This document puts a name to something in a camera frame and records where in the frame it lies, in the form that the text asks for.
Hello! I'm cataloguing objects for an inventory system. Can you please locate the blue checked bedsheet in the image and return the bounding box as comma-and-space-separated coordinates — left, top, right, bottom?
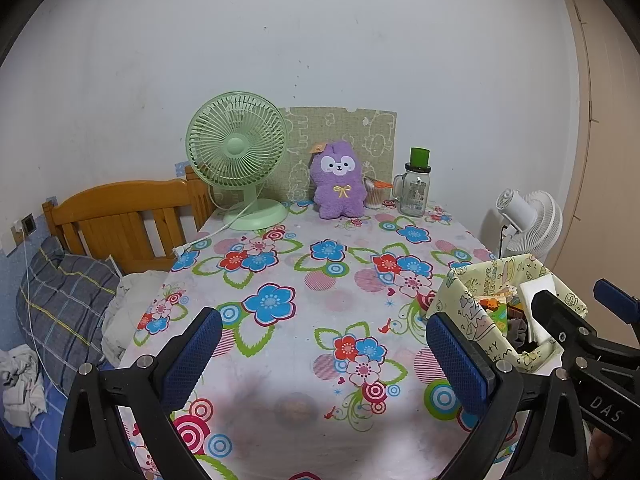
0, 370, 151, 480

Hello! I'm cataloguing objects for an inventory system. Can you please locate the beige door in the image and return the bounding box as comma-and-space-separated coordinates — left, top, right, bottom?
557, 0, 640, 351

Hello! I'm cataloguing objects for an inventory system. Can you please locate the glass jar with green lid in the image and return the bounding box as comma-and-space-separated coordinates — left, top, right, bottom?
392, 147, 432, 218

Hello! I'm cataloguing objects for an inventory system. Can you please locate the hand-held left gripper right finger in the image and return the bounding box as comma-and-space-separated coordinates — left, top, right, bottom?
425, 311, 588, 480

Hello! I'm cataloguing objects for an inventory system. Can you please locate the green table fan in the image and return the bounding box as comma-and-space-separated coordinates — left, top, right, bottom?
186, 91, 289, 232

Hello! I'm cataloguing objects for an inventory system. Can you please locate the grey plaid pillow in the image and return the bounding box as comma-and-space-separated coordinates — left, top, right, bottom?
16, 236, 123, 396

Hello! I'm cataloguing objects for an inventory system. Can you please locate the white cloth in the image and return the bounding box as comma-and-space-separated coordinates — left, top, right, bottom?
0, 345, 47, 428
519, 274, 558, 346

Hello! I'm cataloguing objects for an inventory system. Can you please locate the green patterned board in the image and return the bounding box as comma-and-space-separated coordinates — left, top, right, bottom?
280, 106, 398, 208

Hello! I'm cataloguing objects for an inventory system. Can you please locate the wooden bed headboard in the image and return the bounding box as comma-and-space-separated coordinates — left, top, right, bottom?
42, 166, 216, 275

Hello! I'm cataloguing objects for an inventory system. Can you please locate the white bedding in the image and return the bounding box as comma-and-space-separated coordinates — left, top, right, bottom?
101, 270, 171, 361

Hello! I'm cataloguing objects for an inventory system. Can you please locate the wall socket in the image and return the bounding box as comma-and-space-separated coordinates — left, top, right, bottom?
12, 212, 38, 246

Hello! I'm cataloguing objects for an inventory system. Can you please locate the white standing fan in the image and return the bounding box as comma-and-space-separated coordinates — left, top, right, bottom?
495, 189, 563, 263

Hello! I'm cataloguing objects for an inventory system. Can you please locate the crumpled white cloth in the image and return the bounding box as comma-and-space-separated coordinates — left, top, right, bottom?
0, 345, 47, 428

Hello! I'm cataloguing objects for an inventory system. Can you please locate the thin white charging cable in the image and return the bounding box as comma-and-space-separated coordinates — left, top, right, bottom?
20, 227, 66, 391

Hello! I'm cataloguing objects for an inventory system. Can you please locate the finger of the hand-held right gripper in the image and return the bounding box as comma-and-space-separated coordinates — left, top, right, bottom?
593, 279, 640, 323
531, 290, 598, 356

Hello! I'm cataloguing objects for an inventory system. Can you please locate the person's right hand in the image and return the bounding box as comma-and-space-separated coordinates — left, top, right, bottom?
586, 430, 621, 480

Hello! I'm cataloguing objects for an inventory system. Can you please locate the yellow cartoon print box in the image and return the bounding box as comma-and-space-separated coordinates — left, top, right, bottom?
427, 255, 590, 373

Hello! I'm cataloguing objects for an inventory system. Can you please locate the grey drawstring pouch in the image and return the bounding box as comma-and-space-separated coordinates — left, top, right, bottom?
507, 316, 532, 347

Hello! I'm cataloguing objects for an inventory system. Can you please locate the purple plush toy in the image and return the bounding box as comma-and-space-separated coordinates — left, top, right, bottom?
308, 141, 364, 220

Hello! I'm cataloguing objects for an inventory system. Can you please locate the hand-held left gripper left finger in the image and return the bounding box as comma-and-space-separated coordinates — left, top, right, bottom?
56, 306, 223, 480

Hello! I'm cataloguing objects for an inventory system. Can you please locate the floral tablecloth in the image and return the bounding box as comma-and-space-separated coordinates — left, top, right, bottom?
102, 200, 551, 480

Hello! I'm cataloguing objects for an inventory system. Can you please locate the cotton swab container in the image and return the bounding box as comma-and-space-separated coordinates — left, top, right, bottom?
363, 176, 391, 209

